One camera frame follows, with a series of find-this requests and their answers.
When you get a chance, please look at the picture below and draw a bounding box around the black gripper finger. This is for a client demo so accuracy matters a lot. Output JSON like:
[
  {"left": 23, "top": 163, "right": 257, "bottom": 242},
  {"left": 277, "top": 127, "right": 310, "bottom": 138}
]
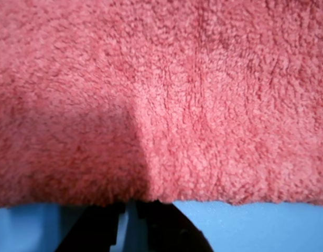
[
  {"left": 55, "top": 201, "right": 126, "bottom": 252},
  {"left": 136, "top": 199, "right": 213, "bottom": 252}
]

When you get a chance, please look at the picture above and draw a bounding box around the orange terry towel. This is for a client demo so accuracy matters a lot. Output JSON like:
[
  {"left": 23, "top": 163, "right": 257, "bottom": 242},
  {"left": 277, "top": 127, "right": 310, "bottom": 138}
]
[{"left": 0, "top": 0, "right": 323, "bottom": 207}]

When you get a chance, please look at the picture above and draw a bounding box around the grey table mat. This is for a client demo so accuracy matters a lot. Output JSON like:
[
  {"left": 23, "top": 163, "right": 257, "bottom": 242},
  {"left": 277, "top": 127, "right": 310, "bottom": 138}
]
[{"left": 0, "top": 199, "right": 323, "bottom": 252}]

